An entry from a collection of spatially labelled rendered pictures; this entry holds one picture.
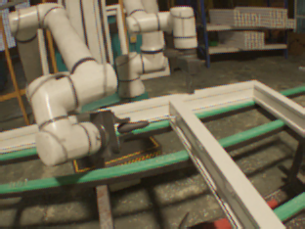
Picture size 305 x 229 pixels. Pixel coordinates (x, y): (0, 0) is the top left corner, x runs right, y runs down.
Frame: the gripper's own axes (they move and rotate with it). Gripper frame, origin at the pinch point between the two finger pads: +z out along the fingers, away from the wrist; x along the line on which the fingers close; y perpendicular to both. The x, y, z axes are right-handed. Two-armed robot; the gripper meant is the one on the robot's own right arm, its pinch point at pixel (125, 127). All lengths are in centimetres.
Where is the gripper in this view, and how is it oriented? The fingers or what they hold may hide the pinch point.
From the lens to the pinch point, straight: 74.3
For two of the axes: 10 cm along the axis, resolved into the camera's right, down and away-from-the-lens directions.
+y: 8.6, -1.7, -4.9
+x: -2.0, -9.8, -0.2
